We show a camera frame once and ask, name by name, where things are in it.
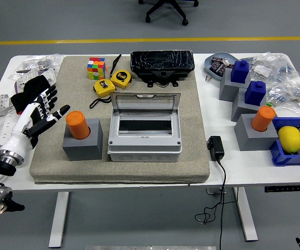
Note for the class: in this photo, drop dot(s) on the white purple package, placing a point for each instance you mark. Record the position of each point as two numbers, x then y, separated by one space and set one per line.
19 83

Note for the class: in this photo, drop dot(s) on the grey box with clear lid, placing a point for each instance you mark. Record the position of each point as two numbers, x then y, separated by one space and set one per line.
144 148

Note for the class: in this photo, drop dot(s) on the yellow tape measure black label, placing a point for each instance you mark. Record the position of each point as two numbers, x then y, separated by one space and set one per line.
120 78

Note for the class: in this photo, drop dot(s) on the black plastic tray device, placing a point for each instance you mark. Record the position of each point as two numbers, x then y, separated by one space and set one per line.
163 61

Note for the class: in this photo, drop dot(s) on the grey block with round hole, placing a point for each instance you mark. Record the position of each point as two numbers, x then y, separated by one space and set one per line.
82 148

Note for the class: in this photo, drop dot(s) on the clear plastic parts bag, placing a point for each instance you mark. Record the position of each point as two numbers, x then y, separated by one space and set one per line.
43 61

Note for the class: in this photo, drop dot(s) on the clear bag of small parts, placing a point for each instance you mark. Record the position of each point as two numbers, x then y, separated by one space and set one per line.
269 65
295 96

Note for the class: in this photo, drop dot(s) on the blue plastic bin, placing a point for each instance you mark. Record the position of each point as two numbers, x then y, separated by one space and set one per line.
288 159

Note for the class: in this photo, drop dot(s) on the grey block holder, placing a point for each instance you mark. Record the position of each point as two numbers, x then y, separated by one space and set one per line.
239 109
251 140
226 89

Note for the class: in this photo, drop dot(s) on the white table leg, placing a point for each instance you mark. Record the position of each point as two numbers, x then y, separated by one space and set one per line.
59 221
246 216

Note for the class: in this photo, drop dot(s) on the brown wrapped candy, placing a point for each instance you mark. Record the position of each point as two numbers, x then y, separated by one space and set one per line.
217 69
217 60

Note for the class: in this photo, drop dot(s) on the small metal clip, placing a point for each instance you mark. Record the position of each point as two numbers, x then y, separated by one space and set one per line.
208 78

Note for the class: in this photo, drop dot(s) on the black power adapter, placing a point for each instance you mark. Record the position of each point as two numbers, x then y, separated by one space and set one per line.
216 148

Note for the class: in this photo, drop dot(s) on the grey-brown mat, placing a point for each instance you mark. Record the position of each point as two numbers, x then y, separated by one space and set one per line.
139 175

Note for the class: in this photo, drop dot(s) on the yellow lemon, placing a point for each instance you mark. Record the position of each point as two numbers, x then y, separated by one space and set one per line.
290 139

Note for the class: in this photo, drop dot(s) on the large colourful puzzle cube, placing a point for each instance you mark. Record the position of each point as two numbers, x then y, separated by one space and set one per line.
96 68

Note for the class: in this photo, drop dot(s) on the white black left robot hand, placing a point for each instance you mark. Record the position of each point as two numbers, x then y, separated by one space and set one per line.
18 135

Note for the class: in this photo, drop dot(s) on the black cloth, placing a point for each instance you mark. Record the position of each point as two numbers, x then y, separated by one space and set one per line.
32 86

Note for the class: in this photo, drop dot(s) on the orange cylinder battery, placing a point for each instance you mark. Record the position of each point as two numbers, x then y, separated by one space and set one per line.
263 118
77 125

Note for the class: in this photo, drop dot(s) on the blue block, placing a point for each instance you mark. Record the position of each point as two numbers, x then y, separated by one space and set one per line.
239 71
255 93

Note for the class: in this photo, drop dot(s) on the black table control panel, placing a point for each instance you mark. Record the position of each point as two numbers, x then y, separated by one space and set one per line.
285 188

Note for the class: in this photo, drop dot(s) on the blue-grey dish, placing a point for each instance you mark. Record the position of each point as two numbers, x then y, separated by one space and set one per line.
207 65

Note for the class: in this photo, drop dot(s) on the white power strip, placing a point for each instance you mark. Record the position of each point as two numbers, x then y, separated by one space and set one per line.
8 125

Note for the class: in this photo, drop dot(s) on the metal table bracket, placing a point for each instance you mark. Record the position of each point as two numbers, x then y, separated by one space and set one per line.
213 191

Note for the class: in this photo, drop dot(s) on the black office chair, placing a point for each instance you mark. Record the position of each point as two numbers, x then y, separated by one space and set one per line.
168 7

